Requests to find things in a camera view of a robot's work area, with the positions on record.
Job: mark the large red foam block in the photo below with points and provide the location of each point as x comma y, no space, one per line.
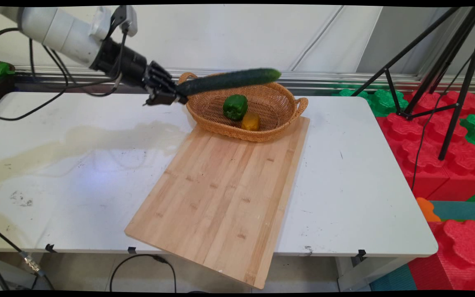
431,161

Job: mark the small red foam block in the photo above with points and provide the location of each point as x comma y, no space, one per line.
464,251

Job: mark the woven wicker basket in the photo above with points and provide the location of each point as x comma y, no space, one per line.
217,119

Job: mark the yellow bell pepper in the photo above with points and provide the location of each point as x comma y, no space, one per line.
250,122

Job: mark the dark green cucumber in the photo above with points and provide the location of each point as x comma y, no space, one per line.
233,79

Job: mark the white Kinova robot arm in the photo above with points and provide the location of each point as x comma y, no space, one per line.
56,29

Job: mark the teal foam mat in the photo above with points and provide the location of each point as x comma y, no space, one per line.
460,210

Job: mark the white table leg frame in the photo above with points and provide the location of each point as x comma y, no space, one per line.
365,274

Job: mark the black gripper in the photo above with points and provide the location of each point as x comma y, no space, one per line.
124,62

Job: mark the green toy piece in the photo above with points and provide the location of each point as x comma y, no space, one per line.
1,69

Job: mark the orange foam piece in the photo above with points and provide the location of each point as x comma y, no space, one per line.
426,209

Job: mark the green bell pepper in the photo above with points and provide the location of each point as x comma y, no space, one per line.
235,106

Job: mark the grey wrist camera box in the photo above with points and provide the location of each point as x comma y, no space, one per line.
128,18

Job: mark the wide green foam block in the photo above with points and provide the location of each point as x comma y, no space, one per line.
382,101

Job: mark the black tripod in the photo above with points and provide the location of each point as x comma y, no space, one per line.
462,74

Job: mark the aluminium wall rail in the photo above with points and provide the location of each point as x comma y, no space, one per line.
336,77

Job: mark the black table edge clip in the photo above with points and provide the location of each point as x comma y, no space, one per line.
50,248
132,249
361,253

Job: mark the bamboo cutting board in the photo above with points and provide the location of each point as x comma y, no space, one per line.
221,194

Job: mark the dark toy bin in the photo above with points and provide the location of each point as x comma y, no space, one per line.
0,93

